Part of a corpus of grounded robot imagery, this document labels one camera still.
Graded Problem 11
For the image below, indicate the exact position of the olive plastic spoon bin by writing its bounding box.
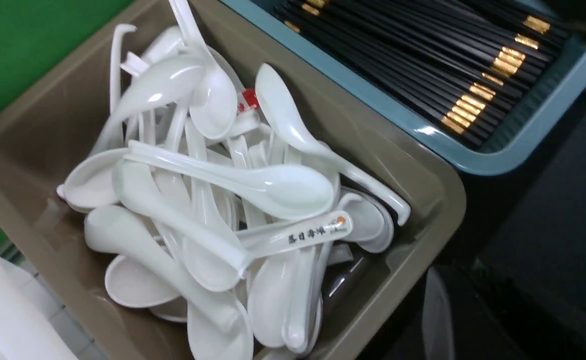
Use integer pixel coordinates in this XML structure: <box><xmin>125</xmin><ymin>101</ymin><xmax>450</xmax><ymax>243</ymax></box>
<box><xmin>0</xmin><ymin>0</ymin><xmax>466</xmax><ymax>360</ymax></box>

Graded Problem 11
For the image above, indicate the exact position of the black serving tray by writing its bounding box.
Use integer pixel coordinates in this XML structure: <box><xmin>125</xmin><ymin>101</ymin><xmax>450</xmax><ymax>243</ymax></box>
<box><xmin>363</xmin><ymin>70</ymin><xmax>586</xmax><ymax>360</ymax></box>

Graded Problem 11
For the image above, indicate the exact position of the large white plastic tub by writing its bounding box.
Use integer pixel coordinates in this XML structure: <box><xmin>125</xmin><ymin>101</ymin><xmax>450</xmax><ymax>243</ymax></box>
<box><xmin>0</xmin><ymin>265</ymin><xmax>77</xmax><ymax>360</ymax></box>

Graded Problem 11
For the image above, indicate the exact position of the blue plastic chopstick bin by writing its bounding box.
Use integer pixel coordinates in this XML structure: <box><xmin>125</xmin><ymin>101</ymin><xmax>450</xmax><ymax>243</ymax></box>
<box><xmin>224</xmin><ymin>0</ymin><xmax>586</xmax><ymax>176</ymax></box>

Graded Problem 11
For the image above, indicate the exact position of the green backdrop cloth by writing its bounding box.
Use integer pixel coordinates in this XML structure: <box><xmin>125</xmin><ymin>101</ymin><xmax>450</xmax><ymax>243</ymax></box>
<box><xmin>0</xmin><ymin>0</ymin><xmax>134</xmax><ymax>253</ymax></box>

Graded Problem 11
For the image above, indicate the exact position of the pile of white soup spoons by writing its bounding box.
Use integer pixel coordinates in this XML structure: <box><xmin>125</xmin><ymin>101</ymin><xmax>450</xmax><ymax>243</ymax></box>
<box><xmin>57</xmin><ymin>0</ymin><xmax>411</xmax><ymax>360</ymax></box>

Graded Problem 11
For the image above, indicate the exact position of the pile of black chopsticks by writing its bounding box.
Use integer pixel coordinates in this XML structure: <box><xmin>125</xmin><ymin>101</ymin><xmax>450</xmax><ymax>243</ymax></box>
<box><xmin>270</xmin><ymin>0</ymin><xmax>571</xmax><ymax>151</ymax></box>

